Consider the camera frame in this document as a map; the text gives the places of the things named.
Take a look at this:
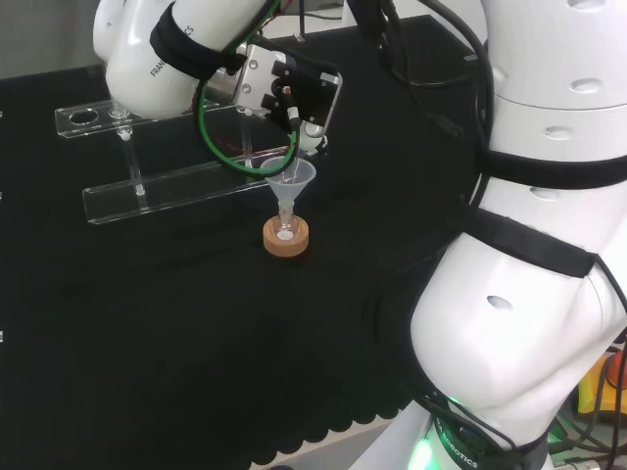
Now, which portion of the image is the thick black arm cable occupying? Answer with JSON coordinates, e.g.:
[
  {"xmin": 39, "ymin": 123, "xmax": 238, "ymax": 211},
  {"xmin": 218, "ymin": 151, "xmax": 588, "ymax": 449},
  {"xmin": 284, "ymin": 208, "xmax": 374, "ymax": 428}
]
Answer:
[{"xmin": 418, "ymin": 0, "xmax": 496, "ymax": 207}]

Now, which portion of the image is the black bench cloth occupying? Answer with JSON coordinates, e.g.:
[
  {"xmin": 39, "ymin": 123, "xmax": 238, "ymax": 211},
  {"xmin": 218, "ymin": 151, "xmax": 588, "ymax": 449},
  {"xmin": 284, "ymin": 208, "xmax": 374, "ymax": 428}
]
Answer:
[{"xmin": 0, "ymin": 13, "xmax": 491, "ymax": 470}]

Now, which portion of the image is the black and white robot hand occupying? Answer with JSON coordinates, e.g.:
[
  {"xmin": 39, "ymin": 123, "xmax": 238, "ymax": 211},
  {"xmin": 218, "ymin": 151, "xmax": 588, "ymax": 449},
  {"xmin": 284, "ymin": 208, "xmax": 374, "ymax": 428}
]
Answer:
[{"xmin": 234, "ymin": 41, "xmax": 344, "ymax": 158}]

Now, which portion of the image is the yellow stop button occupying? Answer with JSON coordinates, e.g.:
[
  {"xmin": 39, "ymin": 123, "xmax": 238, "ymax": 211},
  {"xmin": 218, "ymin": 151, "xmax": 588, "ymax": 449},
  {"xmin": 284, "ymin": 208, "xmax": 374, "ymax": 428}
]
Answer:
[{"xmin": 577, "ymin": 350, "xmax": 627, "ymax": 417}]

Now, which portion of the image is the small round-bottom glass flask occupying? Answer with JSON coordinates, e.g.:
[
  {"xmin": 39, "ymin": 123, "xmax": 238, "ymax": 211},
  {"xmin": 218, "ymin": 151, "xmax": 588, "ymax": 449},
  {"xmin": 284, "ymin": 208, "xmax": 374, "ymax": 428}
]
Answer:
[{"xmin": 273, "ymin": 203, "xmax": 298, "ymax": 242}]

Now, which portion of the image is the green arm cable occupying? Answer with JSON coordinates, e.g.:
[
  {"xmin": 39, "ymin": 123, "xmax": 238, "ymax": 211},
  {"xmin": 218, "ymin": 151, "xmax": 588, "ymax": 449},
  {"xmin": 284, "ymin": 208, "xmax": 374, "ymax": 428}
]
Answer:
[{"xmin": 195, "ymin": 0, "xmax": 305, "ymax": 175}]

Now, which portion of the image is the translucent plastic funnel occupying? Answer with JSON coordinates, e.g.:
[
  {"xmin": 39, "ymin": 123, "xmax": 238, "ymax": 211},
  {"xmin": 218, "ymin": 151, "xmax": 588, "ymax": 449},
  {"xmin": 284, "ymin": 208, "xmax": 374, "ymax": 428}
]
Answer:
[{"xmin": 259, "ymin": 157, "xmax": 317, "ymax": 219}]

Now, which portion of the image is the clear acrylic funnel stand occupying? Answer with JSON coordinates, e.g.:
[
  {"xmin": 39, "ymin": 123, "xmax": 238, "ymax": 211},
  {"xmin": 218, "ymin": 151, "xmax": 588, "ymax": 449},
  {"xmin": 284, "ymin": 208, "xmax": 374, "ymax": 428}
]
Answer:
[{"xmin": 54, "ymin": 100, "xmax": 295, "ymax": 226}]

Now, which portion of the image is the cork ring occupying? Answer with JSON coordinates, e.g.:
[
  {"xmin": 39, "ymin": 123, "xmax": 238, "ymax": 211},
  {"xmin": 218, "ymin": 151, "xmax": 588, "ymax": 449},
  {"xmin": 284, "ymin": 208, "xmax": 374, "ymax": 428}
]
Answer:
[{"xmin": 263, "ymin": 214, "xmax": 312, "ymax": 258}]

